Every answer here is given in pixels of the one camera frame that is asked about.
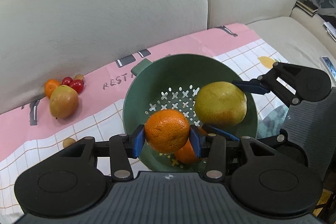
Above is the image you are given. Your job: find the green colander bowl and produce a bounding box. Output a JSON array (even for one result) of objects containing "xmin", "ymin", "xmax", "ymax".
[{"xmin": 123, "ymin": 54, "xmax": 258, "ymax": 172}]

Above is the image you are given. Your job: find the striped teal clothing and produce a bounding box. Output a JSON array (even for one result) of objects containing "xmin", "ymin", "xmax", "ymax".
[{"xmin": 257, "ymin": 105, "xmax": 288, "ymax": 139}]

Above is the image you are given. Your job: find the beige sofa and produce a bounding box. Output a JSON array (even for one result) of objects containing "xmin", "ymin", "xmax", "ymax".
[{"xmin": 1, "ymin": 0, "xmax": 335, "ymax": 113}]

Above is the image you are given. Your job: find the orange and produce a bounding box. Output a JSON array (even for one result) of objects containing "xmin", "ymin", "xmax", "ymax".
[
  {"xmin": 174, "ymin": 140, "xmax": 200, "ymax": 164},
  {"xmin": 44, "ymin": 79, "xmax": 61, "ymax": 98},
  {"xmin": 144, "ymin": 109, "xmax": 190, "ymax": 153}
]

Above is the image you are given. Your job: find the red cherry tomato front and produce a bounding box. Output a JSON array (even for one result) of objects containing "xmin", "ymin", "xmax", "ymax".
[{"xmin": 69, "ymin": 79, "xmax": 84, "ymax": 94}]

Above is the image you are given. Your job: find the small brown fruit by sofa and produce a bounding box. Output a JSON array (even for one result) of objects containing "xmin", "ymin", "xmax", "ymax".
[{"xmin": 73, "ymin": 74, "xmax": 84, "ymax": 81}]

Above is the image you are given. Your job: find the pink and white tablecloth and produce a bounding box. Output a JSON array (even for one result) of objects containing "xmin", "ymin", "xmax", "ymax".
[{"xmin": 1, "ymin": 24, "xmax": 285, "ymax": 223}]

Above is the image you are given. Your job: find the small brown longan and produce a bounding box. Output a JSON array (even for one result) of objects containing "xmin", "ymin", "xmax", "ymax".
[{"xmin": 62, "ymin": 138, "xmax": 76, "ymax": 148}]

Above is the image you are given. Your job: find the red cherry tomato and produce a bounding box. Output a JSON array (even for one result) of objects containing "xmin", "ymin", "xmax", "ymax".
[
  {"xmin": 62, "ymin": 77, "xmax": 73, "ymax": 86},
  {"xmin": 69, "ymin": 79, "xmax": 84, "ymax": 94}
]

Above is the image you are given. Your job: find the yellow-green pear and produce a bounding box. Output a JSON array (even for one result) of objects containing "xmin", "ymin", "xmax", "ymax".
[{"xmin": 194, "ymin": 81, "xmax": 247, "ymax": 128}]

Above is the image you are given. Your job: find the red cherry tomato back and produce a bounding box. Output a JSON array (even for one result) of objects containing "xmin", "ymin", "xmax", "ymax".
[{"xmin": 62, "ymin": 77, "xmax": 73, "ymax": 86}]

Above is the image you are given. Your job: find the stack of books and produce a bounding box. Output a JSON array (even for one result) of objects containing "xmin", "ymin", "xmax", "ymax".
[{"xmin": 295, "ymin": 0, "xmax": 319, "ymax": 16}]

